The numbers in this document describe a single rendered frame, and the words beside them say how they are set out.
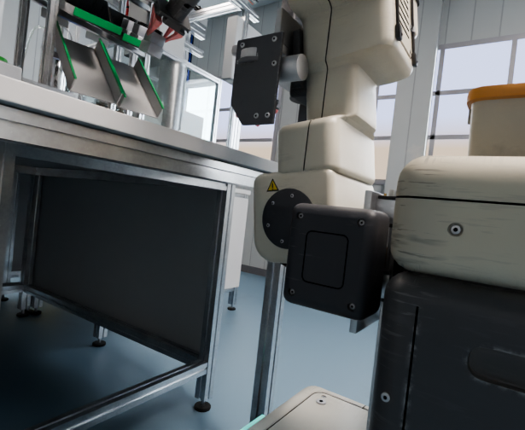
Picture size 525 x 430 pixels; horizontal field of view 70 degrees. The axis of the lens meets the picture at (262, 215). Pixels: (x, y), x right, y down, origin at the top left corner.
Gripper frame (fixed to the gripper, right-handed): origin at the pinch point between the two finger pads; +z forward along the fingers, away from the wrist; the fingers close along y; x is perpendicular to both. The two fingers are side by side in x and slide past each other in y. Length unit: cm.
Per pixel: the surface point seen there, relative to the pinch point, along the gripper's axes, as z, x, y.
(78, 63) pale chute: 20.4, 0.6, 12.7
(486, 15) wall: -92, -137, -268
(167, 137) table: -17, 54, 14
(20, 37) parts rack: 32.3, -13.4, 24.7
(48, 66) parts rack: 23.6, 3.6, 19.7
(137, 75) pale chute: 23.2, -10.0, -8.4
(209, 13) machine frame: 50, -143, -90
